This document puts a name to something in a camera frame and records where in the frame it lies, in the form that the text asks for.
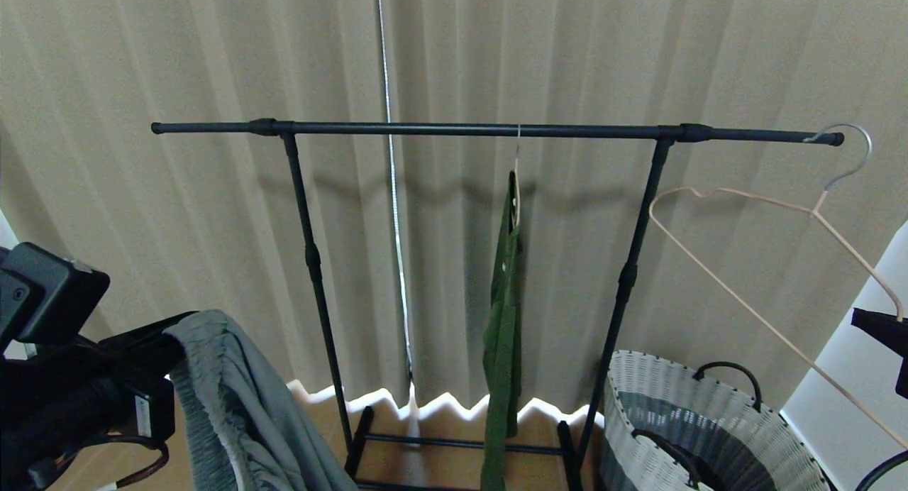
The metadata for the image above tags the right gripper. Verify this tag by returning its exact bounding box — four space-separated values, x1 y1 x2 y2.
894 319 908 399

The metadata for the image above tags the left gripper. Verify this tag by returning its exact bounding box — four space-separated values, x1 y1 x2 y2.
0 335 177 491

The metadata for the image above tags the pale grey garment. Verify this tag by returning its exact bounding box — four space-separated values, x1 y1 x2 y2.
165 310 357 491

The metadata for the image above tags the pink clothes hanger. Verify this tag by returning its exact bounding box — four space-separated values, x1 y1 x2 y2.
512 124 522 229
649 124 908 451

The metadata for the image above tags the green printed shirt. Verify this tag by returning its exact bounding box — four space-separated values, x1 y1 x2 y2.
480 170 524 491

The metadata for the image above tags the white laundry basket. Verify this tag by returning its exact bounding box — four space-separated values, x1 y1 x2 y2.
599 349 831 491

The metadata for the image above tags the black clothes rack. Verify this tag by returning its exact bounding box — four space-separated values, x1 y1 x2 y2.
151 118 845 491

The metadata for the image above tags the beige curtain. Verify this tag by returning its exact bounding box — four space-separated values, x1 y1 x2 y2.
0 0 908 428

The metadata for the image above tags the black cable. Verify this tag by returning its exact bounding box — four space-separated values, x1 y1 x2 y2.
855 450 908 491

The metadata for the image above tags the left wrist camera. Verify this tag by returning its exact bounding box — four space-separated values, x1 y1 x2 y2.
0 243 111 346

